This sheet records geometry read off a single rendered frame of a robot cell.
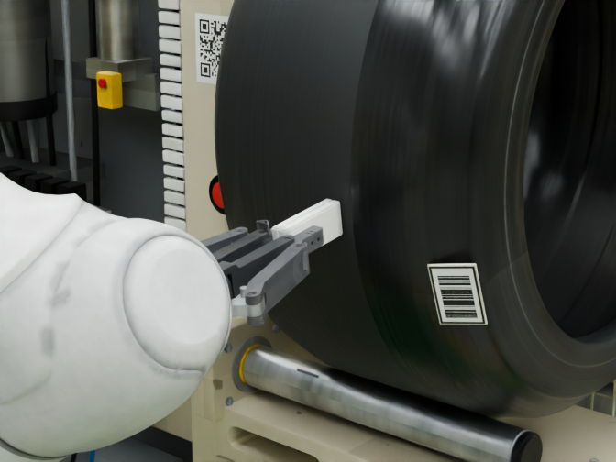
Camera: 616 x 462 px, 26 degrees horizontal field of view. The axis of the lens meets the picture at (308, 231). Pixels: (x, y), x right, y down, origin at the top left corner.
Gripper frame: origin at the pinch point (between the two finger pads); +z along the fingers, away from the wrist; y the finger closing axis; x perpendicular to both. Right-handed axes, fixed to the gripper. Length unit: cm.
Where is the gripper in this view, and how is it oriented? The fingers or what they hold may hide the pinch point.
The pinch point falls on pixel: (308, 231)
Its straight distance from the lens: 108.2
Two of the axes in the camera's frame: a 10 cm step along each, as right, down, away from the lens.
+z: 6.4, -3.5, 6.8
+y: -7.6, -1.9, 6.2
